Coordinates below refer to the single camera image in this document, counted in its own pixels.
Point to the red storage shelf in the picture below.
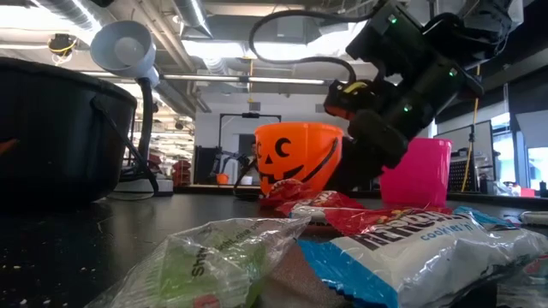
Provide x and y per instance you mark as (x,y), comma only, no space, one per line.
(182,171)

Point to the yellow black hanging reel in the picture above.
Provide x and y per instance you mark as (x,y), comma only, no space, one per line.
(61,45)

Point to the clear green candy wrapper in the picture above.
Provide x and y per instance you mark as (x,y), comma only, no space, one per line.
(214,265)

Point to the black pegboard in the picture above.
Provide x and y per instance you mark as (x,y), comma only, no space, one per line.
(458,175)

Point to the silver ventilation duct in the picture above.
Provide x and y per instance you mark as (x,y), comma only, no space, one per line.
(64,8)
(192,17)

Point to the black plastic bucket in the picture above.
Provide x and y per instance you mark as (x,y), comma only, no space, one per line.
(51,137)

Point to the grey panel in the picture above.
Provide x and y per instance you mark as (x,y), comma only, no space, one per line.
(462,137)

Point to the small red object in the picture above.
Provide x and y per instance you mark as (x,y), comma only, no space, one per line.
(527,192)

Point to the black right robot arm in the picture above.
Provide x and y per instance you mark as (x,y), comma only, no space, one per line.
(449,51)

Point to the black background frame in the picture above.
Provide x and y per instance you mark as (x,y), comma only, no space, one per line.
(250,115)

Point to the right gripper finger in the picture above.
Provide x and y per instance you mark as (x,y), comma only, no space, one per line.
(359,175)

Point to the black table mat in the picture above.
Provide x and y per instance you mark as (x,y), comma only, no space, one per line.
(128,235)

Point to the orange pumpkin bucket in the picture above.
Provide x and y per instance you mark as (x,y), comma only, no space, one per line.
(299,149)

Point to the pink plastic bucket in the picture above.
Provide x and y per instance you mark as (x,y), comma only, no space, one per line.
(419,171)

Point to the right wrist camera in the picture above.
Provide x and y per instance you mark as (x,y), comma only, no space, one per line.
(351,96)

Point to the ceiling tube light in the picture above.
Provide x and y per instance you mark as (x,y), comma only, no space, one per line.
(244,79)

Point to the small orange bucket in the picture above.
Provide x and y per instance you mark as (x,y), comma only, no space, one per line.
(222,178)

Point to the person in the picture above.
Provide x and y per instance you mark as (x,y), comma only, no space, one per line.
(252,154)

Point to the white desk lamp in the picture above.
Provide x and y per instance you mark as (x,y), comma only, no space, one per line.
(124,51)

